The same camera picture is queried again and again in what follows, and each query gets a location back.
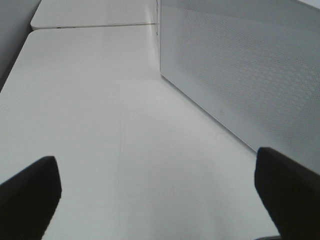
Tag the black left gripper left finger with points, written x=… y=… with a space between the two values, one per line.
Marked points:
x=28 y=200

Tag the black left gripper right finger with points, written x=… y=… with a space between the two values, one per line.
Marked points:
x=290 y=193

